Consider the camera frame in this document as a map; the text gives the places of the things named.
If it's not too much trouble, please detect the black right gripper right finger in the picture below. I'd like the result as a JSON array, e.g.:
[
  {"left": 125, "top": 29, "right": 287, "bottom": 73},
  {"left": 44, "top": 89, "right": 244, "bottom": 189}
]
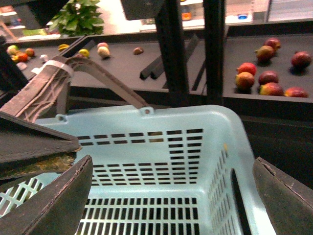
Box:
[{"left": 253, "top": 158, "right": 313, "bottom": 235}]

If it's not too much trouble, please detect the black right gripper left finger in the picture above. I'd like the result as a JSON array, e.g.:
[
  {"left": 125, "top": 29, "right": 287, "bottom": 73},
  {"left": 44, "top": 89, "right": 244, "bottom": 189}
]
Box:
[{"left": 0, "top": 155, "right": 93, "bottom": 235}]

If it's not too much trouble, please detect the light blue plastic basket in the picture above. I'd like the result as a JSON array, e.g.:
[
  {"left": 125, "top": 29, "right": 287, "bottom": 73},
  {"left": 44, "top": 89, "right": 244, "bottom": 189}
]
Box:
[{"left": 0, "top": 105, "right": 274, "bottom": 235}]

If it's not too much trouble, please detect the dark red mango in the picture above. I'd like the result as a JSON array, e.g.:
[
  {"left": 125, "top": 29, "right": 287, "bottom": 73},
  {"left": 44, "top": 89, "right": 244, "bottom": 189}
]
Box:
[{"left": 258, "top": 70, "right": 279, "bottom": 85}]

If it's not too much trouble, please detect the red yellow mango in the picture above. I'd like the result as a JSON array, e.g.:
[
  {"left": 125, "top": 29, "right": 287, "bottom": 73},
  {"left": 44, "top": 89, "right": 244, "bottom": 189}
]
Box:
[{"left": 235, "top": 72, "right": 255, "bottom": 91}]

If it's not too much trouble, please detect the yellow lemon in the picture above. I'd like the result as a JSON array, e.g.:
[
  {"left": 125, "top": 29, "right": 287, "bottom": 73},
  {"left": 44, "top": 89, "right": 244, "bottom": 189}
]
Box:
[{"left": 78, "top": 49, "right": 89, "bottom": 58}]

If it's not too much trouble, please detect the green potted plant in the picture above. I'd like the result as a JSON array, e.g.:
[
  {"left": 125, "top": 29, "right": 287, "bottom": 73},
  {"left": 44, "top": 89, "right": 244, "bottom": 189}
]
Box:
[{"left": 49, "top": 0, "right": 104, "bottom": 37}]

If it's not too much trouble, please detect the black metal shelf frame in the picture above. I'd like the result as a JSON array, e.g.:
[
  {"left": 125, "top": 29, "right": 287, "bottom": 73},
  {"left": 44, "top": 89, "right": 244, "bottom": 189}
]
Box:
[{"left": 0, "top": 0, "right": 313, "bottom": 118}]

